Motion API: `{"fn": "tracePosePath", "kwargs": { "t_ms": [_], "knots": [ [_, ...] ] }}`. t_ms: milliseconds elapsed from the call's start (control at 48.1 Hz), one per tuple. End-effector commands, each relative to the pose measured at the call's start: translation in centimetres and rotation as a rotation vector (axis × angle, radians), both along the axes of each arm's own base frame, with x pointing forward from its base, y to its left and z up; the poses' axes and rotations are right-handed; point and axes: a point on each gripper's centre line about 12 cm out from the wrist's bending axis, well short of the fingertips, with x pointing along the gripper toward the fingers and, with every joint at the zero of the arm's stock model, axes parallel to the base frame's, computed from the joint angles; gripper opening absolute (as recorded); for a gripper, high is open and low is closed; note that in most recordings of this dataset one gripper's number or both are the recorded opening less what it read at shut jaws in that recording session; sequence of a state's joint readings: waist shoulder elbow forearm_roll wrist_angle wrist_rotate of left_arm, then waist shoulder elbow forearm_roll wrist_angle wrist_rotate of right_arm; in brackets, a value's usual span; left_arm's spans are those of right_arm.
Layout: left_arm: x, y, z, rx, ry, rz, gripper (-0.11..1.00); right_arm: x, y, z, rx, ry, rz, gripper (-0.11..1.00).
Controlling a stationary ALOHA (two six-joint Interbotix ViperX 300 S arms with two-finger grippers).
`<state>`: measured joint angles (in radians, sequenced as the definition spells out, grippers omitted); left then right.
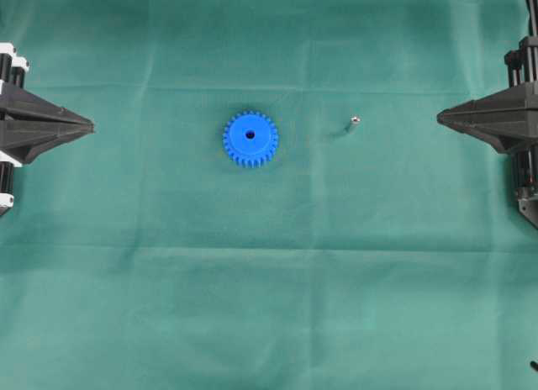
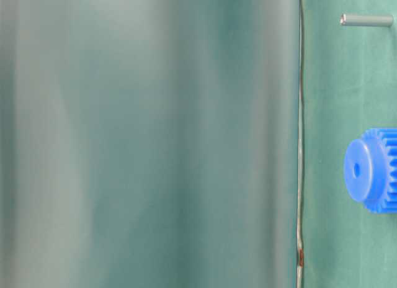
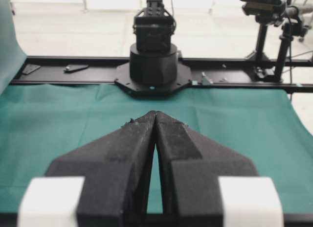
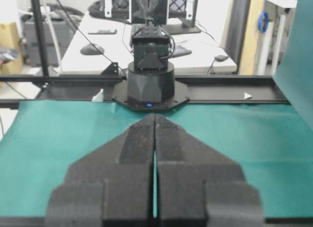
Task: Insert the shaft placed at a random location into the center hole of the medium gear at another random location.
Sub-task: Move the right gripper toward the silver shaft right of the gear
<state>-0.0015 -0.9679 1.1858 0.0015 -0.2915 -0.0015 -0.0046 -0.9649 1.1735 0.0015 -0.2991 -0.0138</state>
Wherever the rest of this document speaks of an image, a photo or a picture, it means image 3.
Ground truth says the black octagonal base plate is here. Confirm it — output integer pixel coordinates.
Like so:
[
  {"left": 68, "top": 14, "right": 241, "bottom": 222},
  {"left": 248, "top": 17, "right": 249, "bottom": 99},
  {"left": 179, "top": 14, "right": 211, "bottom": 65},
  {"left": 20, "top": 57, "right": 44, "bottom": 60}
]
[{"left": 114, "top": 63, "right": 192, "bottom": 96}]

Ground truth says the green table cloth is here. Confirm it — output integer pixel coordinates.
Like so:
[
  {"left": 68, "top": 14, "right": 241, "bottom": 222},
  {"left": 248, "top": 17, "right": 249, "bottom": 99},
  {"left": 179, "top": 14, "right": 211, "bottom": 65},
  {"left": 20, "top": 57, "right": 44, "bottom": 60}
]
[{"left": 0, "top": 85, "right": 313, "bottom": 213}]

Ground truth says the black flat bracket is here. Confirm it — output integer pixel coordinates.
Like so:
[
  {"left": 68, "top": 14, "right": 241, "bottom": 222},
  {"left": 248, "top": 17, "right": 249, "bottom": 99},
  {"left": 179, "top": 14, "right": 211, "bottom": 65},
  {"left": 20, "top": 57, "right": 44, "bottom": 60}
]
[{"left": 64, "top": 64, "right": 89, "bottom": 73}]

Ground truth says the small black metal plate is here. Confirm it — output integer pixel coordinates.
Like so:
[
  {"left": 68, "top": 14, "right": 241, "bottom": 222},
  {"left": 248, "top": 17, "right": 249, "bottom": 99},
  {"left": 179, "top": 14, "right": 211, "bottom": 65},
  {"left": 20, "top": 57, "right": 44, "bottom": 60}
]
[{"left": 22, "top": 64, "right": 41, "bottom": 75}]

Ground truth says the black aluminium frame rail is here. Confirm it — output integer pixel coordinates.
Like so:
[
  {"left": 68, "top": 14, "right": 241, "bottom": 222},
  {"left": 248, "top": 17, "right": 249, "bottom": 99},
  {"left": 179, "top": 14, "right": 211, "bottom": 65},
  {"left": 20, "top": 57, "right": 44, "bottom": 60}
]
[{"left": 10, "top": 56, "right": 313, "bottom": 94}]

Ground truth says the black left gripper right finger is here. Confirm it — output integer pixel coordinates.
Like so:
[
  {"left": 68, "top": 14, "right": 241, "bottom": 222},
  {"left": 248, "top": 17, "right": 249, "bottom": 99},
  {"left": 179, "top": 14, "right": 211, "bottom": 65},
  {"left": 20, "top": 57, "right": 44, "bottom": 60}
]
[{"left": 156, "top": 112, "right": 259, "bottom": 227}]

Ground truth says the green backdrop curtain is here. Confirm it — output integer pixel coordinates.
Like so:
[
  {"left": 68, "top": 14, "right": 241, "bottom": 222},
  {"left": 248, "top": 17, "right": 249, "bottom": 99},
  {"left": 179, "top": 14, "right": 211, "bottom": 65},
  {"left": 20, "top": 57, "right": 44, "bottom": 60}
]
[{"left": 0, "top": 0, "right": 27, "bottom": 92}]

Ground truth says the white depth camera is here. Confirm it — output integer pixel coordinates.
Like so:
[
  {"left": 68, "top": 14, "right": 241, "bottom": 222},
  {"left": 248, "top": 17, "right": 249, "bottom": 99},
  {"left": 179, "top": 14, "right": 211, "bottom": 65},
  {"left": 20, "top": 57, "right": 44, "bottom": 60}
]
[{"left": 240, "top": 0, "right": 287, "bottom": 17}]

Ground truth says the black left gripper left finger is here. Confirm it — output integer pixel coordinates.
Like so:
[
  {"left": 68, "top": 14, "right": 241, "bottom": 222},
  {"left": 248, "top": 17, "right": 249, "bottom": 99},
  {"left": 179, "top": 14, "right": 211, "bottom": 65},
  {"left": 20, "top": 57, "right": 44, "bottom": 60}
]
[{"left": 45, "top": 111, "right": 156, "bottom": 227}]

